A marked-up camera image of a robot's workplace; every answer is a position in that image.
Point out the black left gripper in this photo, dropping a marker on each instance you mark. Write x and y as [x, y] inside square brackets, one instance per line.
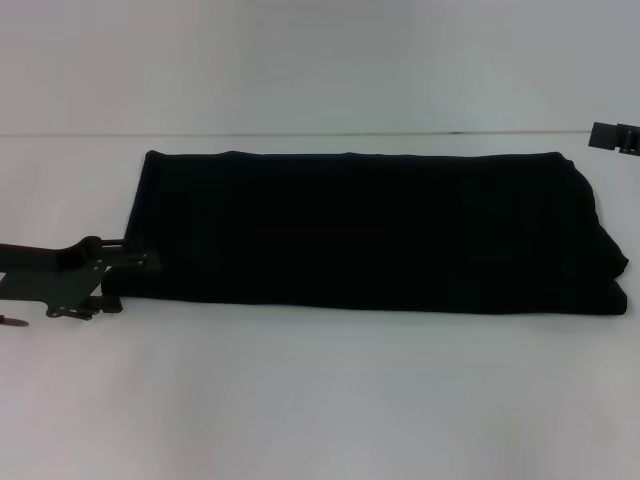
[55, 280]

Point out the black shirt with FREE print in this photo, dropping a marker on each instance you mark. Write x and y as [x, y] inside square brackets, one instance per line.
[350, 225]

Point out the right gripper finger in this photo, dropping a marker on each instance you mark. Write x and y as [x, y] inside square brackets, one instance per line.
[612, 135]

